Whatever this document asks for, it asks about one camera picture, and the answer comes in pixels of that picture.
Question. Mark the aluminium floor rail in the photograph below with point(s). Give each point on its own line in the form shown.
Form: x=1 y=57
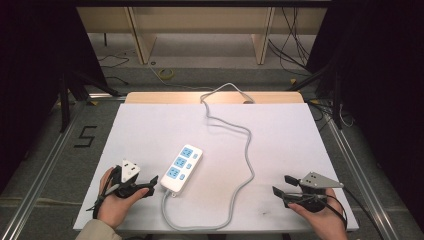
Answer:
x=36 y=180
x=361 y=176

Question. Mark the black metal stand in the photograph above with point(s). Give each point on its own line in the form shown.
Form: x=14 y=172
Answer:
x=336 y=96
x=71 y=90

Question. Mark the person's left hand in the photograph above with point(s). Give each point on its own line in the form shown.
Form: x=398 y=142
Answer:
x=115 y=207

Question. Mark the dark curtain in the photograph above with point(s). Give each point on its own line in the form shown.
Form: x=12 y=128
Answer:
x=383 y=83
x=30 y=83

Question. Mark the white power strip blue sockets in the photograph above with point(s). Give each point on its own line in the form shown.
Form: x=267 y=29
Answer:
x=181 y=168

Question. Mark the light wooden desk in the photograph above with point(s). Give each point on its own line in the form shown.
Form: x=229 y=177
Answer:
x=200 y=23

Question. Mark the person's right hand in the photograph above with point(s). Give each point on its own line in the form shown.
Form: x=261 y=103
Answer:
x=328 y=221

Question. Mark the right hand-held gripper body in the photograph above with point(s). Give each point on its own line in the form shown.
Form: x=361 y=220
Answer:
x=316 y=181

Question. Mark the yellow tape roll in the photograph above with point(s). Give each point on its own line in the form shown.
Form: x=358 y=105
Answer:
x=165 y=74

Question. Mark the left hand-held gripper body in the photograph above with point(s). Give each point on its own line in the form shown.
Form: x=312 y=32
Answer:
x=129 y=170

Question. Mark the white table cover board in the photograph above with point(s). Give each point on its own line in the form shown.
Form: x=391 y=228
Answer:
x=133 y=133

